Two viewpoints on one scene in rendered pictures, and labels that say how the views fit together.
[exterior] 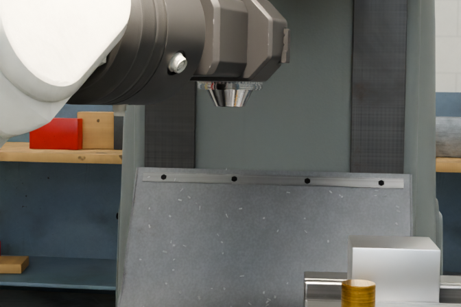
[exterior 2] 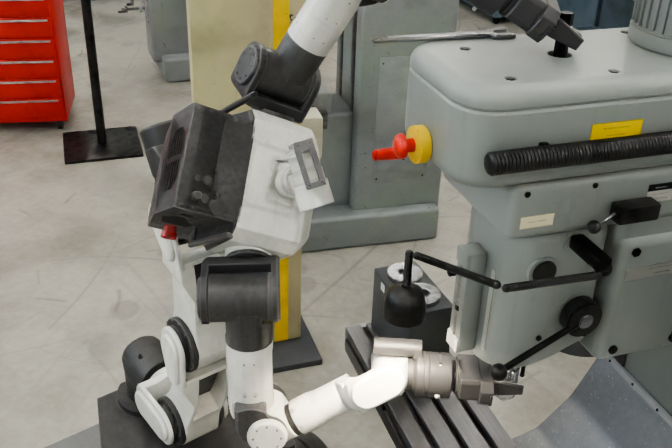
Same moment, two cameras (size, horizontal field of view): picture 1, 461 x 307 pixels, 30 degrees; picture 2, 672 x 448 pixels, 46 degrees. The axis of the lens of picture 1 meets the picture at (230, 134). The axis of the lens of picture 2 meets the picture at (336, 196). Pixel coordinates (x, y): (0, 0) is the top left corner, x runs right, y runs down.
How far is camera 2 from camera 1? 1.43 m
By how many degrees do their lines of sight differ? 65
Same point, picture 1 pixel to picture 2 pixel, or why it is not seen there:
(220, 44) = (460, 393)
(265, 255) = (621, 427)
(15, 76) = (354, 404)
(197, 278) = (594, 415)
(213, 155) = (631, 366)
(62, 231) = not seen: outside the picture
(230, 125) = (640, 359)
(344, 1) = not seen: outside the picture
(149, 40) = (420, 391)
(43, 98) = (362, 408)
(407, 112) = not seen: outside the picture
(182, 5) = (438, 384)
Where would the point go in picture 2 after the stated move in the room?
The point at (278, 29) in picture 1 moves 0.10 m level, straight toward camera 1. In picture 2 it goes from (485, 396) to (439, 409)
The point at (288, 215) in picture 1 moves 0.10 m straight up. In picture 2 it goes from (640, 418) to (650, 382)
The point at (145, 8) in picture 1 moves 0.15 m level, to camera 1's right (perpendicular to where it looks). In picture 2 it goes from (418, 385) to (463, 438)
